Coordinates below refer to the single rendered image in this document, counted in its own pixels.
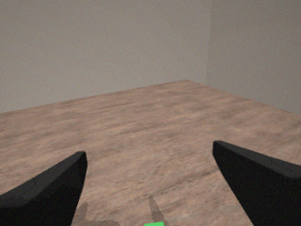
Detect green rectangular post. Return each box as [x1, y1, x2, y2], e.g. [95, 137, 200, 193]
[144, 221, 165, 226]

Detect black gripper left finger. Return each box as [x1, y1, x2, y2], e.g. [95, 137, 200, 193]
[0, 151, 87, 226]

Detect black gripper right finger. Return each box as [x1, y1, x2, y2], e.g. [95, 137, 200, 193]
[212, 140, 301, 226]

